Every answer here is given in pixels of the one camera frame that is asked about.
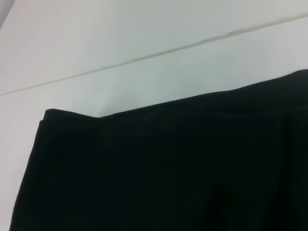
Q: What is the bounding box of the black shirt with FREE print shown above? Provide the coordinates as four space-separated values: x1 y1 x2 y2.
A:
9 69 308 231

